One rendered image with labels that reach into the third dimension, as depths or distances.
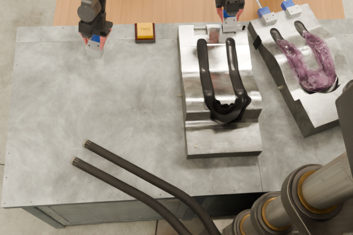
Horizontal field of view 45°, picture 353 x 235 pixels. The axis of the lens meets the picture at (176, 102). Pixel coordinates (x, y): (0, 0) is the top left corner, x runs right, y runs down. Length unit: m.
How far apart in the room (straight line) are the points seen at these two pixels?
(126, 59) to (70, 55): 0.21
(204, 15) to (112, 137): 0.64
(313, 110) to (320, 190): 0.88
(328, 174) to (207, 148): 0.85
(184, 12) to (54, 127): 0.70
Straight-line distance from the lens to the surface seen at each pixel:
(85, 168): 1.47
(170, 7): 1.79
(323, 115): 1.56
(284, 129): 1.61
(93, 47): 1.52
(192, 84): 1.50
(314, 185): 0.71
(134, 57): 1.66
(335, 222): 0.78
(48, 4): 2.85
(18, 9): 2.87
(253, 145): 1.50
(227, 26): 1.59
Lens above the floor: 2.25
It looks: 67 degrees down
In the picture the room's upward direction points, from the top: 8 degrees clockwise
